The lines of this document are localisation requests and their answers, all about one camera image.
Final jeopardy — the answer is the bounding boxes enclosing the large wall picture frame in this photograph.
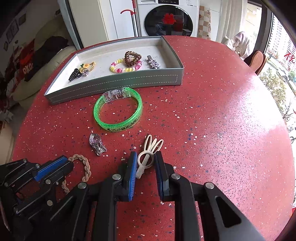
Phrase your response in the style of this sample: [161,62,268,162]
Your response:
[6,20,19,43]

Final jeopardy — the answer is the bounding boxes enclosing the white tall cabinet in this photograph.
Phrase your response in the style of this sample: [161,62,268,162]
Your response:
[58,0,138,50]

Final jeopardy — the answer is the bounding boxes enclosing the white washing machine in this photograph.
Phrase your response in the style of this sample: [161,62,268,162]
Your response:
[136,0,200,37]

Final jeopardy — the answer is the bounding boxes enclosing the beige braided hair tie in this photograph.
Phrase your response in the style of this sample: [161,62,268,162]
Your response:
[61,154,91,194]

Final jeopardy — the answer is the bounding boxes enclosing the yellow flower hair tie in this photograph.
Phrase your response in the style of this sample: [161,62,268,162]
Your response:
[79,61,96,72]

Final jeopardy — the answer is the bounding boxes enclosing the pile of clothes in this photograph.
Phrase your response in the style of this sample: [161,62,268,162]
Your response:
[5,36,70,81]

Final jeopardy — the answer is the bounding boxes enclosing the grey shallow tray box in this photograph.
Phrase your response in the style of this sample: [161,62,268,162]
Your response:
[44,35,185,106]

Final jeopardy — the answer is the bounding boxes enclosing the red-handled mop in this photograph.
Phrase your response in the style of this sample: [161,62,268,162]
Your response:
[120,0,140,37]

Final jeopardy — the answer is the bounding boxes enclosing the white towel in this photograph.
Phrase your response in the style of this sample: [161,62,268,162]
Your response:
[232,31,252,57]

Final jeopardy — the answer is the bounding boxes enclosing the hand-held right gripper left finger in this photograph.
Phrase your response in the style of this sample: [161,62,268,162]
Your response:
[39,152,138,241]

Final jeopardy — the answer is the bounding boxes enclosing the checkered panel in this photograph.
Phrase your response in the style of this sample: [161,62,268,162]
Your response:
[198,5,212,40]

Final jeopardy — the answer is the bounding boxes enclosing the cream sofa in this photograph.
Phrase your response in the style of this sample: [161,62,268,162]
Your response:
[13,17,78,109]

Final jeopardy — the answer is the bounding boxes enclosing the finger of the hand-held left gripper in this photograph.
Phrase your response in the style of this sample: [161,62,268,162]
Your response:
[35,156,68,182]
[40,160,75,189]

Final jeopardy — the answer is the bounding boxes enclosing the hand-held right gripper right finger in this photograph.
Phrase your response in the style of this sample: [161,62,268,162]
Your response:
[154,152,266,241]

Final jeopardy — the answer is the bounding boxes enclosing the beige bow hair clip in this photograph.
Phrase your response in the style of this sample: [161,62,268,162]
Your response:
[135,134,164,179]

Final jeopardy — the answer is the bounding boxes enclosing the brown chair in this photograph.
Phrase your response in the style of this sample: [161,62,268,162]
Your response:
[243,50,267,76]

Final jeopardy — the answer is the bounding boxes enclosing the brown spiral hair tie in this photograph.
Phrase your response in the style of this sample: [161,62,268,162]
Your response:
[124,51,141,66]

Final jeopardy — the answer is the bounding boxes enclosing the black claw hair clip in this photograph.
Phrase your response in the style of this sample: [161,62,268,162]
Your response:
[68,68,82,82]

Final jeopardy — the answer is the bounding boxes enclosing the white curtain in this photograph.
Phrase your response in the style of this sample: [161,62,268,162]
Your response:
[216,0,249,44]

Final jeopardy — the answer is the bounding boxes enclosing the silver star hair clip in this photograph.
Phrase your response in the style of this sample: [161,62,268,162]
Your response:
[146,55,161,69]

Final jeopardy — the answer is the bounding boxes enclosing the multicolour spiral hair tie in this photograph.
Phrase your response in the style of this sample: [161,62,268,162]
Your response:
[110,58,142,74]

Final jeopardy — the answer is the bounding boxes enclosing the green translucent bangle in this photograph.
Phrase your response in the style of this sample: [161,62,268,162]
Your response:
[93,87,143,132]

